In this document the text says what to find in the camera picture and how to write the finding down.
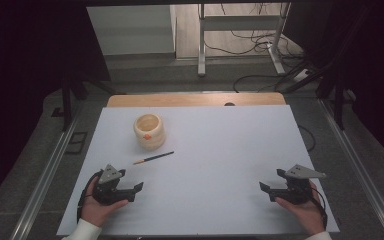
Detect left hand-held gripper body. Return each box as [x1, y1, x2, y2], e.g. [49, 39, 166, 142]
[92, 163, 136, 205]

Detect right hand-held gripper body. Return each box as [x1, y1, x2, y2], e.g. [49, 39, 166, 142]
[269, 163, 327, 205]

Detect cream ceramic cup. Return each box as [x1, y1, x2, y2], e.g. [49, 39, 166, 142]
[133, 113, 167, 151]

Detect person's left hand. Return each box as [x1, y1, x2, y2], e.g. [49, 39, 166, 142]
[80, 176, 130, 229]

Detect person's right hand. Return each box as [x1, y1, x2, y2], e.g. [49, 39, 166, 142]
[274, 179, 327, 236]

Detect white board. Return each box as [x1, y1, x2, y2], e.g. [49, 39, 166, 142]
[56, 104, 341, 237]

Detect black stand legs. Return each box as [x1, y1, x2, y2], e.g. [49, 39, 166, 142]
[275, 6, 372, 131]
[50, 70, 115, 132]

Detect white power strip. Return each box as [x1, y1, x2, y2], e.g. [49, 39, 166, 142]
[292, 67, 312, 83]

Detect dark curtain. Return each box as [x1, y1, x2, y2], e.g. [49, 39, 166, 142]
[0, 0, 112, 215]
[282, 0, 384, 172]

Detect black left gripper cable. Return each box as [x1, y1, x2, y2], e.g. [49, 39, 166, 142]
[76, 169, 105, 224]

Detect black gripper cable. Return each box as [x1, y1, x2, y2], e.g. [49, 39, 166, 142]
[308, 185, 329, 230]
[76, 169, 105, 224]

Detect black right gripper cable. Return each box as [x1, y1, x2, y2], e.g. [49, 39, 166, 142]
[308, 185, 329, 230]

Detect black cable beside table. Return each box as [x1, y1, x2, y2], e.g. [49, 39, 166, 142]
[297, 124, 317, 153]

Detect black flat floor frame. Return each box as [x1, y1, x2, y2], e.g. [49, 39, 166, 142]
[64, 131, 89, 155]

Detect metal floor rail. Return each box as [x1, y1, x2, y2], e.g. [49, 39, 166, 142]
[317, 97, 384, 240]
[9, 99, 92, 240]

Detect black looped floor cable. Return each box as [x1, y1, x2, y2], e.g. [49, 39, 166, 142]
[232, 74, 283, 94]

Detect tangled black floor cables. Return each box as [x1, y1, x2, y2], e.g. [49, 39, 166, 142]
[202, 2, 305, 60]

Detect white wall panel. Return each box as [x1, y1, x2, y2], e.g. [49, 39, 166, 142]
[86, 4, 178, 57]

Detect white metal stand frame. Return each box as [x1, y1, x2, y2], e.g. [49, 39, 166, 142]
[196, 2, 292, 78]

